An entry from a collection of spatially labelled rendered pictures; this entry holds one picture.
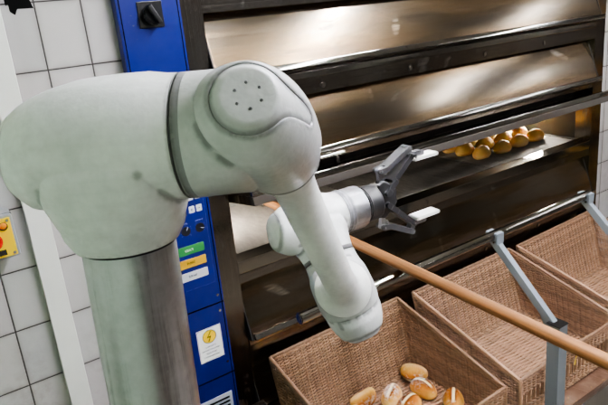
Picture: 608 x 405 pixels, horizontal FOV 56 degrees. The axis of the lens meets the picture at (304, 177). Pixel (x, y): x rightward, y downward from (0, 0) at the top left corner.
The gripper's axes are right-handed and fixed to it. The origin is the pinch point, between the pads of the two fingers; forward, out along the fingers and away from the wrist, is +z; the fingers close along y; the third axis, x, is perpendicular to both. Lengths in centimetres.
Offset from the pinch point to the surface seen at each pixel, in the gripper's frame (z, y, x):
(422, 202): 50, 32, -55
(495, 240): 43, 33, -18
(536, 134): 139, 27, -73
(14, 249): -81, 5, -47
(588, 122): 155, 22, -57
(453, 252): 25.6, 31.4, -17.8
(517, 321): 4.8, 28.5, 19.7
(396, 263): 4.9, 28.2, -18.7
